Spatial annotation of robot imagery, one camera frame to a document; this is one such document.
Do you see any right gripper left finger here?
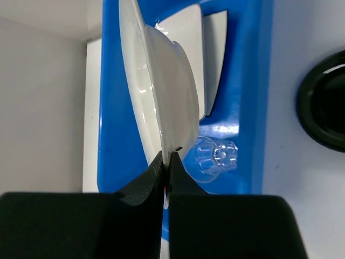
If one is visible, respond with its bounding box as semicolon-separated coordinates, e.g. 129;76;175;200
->
1;154;164;258

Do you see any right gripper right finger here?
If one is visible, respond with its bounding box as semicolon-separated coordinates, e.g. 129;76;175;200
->
168;153;307;258

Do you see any clear plastic cup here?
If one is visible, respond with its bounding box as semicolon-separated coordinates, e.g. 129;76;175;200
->
184;136;238;183

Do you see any white round bowl plate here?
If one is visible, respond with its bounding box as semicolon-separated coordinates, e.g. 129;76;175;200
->
118;0;202;210

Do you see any small rectangular white plate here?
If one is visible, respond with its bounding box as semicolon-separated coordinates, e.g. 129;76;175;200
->
155;4;206;120

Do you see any small black round plate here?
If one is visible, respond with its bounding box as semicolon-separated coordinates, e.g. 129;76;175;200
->
295;50;344;153

